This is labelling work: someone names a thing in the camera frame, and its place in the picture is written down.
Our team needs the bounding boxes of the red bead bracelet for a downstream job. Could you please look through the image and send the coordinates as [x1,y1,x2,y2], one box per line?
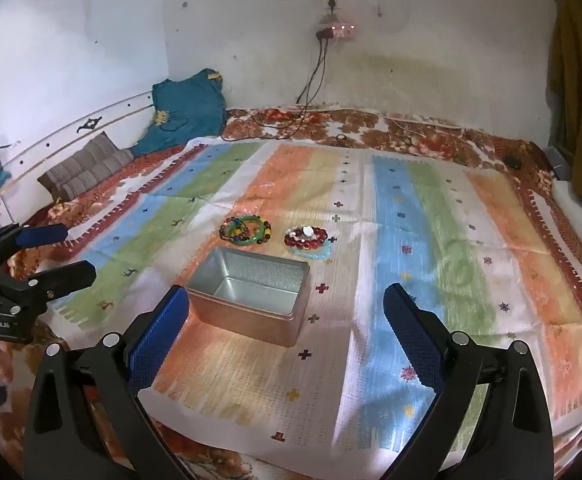
[284,226,330,251]

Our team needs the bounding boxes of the green bangle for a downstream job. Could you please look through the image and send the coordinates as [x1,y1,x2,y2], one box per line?
[223,216,272,247]

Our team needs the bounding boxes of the teal cloth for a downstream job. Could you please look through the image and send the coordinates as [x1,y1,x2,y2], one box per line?
[133,67,229,157]

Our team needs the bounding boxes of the yellow and brown bead bracelet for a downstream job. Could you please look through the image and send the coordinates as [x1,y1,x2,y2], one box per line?
[253,217,273,245]

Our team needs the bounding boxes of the grey striped pillow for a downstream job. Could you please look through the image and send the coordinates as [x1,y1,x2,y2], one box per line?
[37,131,136,202]

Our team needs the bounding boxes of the black cables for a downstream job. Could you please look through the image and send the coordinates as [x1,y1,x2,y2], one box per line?
[246,30,334,140]

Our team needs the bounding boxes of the colourful striped cloth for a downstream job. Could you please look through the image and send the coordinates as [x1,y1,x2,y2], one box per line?
[51,137,582,466]

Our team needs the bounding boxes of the white power strip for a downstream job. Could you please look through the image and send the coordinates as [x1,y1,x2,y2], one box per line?
[319,20,356,41]

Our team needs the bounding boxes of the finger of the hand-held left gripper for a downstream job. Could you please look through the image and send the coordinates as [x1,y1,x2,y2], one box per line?
[0,260,98,317]
[0,223,70,269]

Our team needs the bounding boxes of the light blue bead bracelet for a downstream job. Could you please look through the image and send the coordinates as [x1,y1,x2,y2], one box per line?
[296,240,334,261]

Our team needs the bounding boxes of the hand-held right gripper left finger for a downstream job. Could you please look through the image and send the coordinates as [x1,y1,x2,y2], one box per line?
[21,285,192,480]

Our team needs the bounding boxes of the grey box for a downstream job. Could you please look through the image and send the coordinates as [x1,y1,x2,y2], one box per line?
[546,146,574,181]

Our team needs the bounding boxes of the multicoloured bead bracelet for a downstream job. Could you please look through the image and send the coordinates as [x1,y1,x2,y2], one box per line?
[219,216,252,242]

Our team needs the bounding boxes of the mustard yellow hanging cloth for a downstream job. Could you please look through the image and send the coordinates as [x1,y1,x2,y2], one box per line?
[546,0,582,206]

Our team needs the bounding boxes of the rectangular metal tin box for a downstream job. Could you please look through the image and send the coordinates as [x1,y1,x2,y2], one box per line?
[185,246,312,348]

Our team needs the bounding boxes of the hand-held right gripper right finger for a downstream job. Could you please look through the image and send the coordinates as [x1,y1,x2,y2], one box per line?
[382,282,556,480]

